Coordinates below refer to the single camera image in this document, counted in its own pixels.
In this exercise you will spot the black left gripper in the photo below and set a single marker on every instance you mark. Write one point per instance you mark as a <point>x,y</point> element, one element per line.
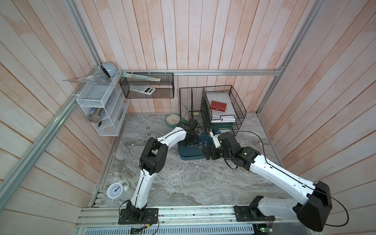
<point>195,140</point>

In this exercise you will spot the black wire wall basket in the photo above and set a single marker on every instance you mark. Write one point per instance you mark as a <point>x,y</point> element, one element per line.
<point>163,82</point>

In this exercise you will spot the colourful paper folders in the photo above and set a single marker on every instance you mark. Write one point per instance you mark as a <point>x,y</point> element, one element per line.
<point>185,114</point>

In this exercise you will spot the grey round speaker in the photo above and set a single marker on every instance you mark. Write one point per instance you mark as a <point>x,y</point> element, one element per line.
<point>109,70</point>

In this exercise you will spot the clear triangle ruler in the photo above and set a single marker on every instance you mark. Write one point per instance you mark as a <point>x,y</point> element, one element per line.
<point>96,79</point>

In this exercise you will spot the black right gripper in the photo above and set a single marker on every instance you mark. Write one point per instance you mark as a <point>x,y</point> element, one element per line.
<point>213,150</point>

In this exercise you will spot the white calculator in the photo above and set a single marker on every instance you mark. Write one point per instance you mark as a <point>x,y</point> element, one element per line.
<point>145,90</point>

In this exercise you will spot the white wire mesh shelf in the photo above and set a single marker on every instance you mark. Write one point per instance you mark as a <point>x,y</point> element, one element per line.
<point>104,106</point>

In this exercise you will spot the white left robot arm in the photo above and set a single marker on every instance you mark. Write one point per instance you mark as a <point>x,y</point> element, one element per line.
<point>152,161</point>

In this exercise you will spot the white alarm clock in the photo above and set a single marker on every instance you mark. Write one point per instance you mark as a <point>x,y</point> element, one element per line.
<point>117,190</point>

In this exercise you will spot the green round clock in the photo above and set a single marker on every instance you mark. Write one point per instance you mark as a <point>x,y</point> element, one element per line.
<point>172,120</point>

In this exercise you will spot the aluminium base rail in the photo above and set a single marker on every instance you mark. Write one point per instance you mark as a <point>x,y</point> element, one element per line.
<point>184,220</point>

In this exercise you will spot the black wire desk organizer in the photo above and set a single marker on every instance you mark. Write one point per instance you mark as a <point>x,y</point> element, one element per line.
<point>198,99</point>

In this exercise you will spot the teal plastic storage box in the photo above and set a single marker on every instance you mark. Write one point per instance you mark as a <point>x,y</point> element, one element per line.
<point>195,151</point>

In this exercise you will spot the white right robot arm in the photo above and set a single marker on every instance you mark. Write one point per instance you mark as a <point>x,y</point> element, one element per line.
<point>312,202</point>

